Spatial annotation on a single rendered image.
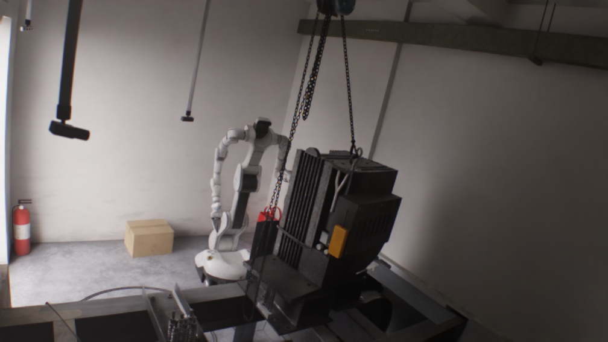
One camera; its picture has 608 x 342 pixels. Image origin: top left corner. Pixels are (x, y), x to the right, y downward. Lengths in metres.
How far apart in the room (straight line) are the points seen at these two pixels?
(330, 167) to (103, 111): 2.41
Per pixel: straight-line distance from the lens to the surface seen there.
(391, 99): 3.34
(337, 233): 1.90
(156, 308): 2.20
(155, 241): 3.92
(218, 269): 3.28
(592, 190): 2.56
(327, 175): 2.04
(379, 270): 3.16
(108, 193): 4.02
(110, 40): 3.71
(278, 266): 2.30
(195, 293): 2.36
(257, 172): 3.16
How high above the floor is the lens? 2.02
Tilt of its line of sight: 14 degrees down
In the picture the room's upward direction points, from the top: 13 degrees clockwise
